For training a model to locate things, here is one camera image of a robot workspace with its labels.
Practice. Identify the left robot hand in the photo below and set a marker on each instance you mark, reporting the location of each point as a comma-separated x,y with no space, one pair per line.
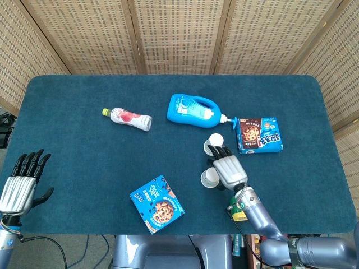
16,193

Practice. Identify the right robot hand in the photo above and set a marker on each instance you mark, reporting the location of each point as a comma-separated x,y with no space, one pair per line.
230,171

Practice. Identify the white floral paper cup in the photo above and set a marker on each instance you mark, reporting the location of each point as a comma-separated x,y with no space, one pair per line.
211,176
207,185
216,139

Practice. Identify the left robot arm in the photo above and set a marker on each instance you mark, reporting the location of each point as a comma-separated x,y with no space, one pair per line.
5,246

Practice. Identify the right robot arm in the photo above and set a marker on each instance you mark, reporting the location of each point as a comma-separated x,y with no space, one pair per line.
258,215

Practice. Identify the brown and blue cookie box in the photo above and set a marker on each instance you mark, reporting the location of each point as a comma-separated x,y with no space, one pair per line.
252,136

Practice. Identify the green container with yellow lid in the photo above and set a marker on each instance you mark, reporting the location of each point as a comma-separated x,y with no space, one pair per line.
239,216

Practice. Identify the black floor equipment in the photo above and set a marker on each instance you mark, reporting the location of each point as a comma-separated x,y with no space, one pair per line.
5,134

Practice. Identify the blue detergent pump bottle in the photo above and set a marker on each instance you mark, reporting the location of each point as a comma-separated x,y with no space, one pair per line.
190,112

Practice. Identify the teal felt table cover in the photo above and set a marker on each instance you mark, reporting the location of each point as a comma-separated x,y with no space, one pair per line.
84,157

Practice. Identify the blue chocolate chip cookie box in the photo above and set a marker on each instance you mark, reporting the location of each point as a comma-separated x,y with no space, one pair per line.
157,204

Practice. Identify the grey-blue robot torso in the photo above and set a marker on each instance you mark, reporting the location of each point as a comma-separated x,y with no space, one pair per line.
168,252

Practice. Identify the white pink drink bottle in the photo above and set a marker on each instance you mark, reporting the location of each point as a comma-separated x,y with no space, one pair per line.
126,117

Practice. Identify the woven rattan folding screen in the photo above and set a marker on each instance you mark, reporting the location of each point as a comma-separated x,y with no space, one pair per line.
179,36

